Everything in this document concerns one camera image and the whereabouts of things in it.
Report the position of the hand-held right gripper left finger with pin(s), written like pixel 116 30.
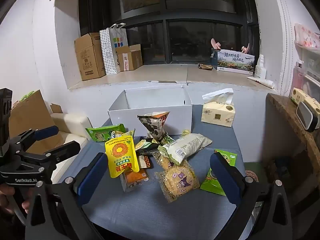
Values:
pixel 92 177

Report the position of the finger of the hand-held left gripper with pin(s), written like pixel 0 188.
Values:
pixel 65 149
pixel 47 132

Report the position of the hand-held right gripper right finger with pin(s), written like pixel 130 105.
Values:
pixel 223 178

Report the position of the green snack packet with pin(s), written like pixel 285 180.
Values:
pixel 208 183
pixel 100 133

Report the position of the yellow snack packet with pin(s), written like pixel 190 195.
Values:
pixel 120 155

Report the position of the orange snack packet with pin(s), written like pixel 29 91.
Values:
pixel 135 178

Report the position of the round cookie packet purple print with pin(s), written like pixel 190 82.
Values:
pixel 165 162
pixel 176 182

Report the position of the white and green snack bag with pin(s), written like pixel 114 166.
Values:
pixel 186 147

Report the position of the white cardboard box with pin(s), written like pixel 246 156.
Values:
pixel 125 117

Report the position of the grey triangular snack packet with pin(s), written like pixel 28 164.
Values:
pixel 155 127

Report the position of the person's left hand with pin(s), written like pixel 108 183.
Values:
pixel 7 200

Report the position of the white sofa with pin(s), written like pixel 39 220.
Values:
pixel 72 127

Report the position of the small brown snack packet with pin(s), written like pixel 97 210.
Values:
pixel 145 161

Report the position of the small dark snack packet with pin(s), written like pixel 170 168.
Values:
pixel 148 148

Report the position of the yellow tissue pack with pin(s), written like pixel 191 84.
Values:
pixel 217 115

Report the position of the small green pea packet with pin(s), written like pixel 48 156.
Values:
pixel 167 140

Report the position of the large brown cardboard box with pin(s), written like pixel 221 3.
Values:
pixel 88 57

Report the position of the white dotted shopping bag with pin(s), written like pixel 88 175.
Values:
pixel 111 52

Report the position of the white tube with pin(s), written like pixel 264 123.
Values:
pixel 262 82

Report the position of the white and black device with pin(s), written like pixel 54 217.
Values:
pixel 307 116

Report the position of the small open cardboard box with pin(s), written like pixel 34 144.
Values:
pixel 130 58

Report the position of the pale yellow tissue box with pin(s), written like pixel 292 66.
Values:
pixel 301 96

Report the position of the flat brown packet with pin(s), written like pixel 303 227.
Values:
pixel 205 66

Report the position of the white plastic bottle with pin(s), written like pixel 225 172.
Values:
pixel 260 67

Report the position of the long printed landscape box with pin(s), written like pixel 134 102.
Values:
pixel 235 61

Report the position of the dark blue box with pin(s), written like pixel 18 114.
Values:
pixel 214 60

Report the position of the pink toy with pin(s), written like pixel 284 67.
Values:
pixel 246 48
pixel 216 44

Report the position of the clear plastic drawer unit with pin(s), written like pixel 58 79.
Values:
pixel 310 70

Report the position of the pink floral cloth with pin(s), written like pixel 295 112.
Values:
pixel 306 35

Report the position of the black window frame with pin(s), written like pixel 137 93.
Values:
pixel 163 12

